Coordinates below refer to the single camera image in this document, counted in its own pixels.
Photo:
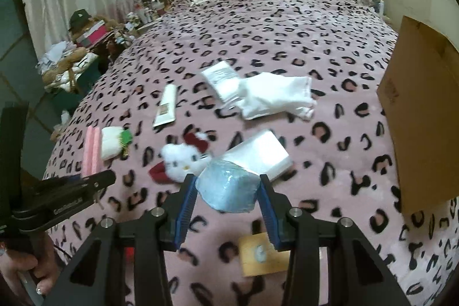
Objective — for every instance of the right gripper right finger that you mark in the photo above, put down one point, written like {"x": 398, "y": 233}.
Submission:
{"x": 275, "y": 207}

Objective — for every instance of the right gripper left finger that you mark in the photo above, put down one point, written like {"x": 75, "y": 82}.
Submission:
{"x": 179, "y": 208}

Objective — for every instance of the light blue packet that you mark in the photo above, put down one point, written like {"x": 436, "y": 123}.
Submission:
{"x": 227, "y": 187}

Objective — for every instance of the white Hello Kitty plush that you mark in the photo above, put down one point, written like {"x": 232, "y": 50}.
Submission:
{"x": 189, "y": 157}

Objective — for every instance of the white plush with green leaf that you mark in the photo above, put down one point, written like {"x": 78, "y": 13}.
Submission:
{"x": 115, "y": 142}

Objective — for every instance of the white cosmetic tube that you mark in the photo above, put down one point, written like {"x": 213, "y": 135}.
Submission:
{"x": 166, "y": 110}

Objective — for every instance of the left hand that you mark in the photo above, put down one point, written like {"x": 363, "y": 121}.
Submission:
{"x": 45, "y": 269}

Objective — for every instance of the yellow card packet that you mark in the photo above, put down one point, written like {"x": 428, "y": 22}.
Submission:
{"x": 259, "y": 257}

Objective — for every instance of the pink sponge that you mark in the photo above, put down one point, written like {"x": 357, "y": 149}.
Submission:
{"x": 91, "y": 159}

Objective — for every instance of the leopard print bedspread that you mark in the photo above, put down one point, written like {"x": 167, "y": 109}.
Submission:
{"x": 343, "y": 159}

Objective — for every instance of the white folded socks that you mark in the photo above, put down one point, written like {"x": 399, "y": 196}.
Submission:
{"x": 268, "y": 94}

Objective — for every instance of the white packaged socks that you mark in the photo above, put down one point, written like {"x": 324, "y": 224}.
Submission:
{"x": 223, "y": 80}

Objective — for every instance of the brown cardboard box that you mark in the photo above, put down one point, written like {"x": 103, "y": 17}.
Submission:
{"x": 419, "y": 95}

